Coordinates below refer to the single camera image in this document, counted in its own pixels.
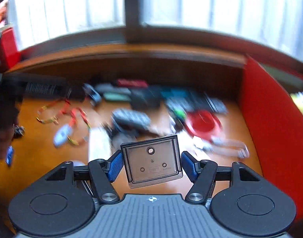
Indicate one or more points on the white tape roll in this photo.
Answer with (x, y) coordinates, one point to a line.
(62, 135)

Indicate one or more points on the green toy figure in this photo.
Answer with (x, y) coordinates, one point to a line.
(179, 112)

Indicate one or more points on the white ointment tube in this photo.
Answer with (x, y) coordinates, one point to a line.
(99, 141)

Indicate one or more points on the small blue card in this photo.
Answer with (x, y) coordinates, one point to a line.
(9, 155)

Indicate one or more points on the window with metal bars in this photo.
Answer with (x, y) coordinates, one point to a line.
(131, 5)

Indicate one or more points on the smoky translucent plastic tray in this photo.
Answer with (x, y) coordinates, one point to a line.
(151, 161)

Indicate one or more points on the wooden desktop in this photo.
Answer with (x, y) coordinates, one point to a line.
(42, 158)

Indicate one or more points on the teal plastic cutter case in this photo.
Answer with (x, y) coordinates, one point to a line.
(173, 93)

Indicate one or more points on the dark translucent plastic box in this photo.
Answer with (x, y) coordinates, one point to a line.
(145, 99)

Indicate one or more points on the small black clip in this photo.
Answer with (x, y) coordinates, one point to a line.
(19, 131)

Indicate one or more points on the red cardboard box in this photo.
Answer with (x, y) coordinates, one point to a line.
(265, 116)

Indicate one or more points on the metal slotted shield plate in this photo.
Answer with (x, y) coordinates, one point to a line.
(42, 88)

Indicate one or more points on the red plastic cone disc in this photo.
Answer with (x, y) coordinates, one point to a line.
(203, 125)

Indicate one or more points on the red gift box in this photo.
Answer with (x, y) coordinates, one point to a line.
(9, 47)

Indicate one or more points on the grey studded block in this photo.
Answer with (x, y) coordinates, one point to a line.
(130, 117)

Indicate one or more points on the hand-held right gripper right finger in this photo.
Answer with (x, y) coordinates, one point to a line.
(188, 164)

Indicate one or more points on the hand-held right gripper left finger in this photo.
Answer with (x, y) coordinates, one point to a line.
(115, 166)

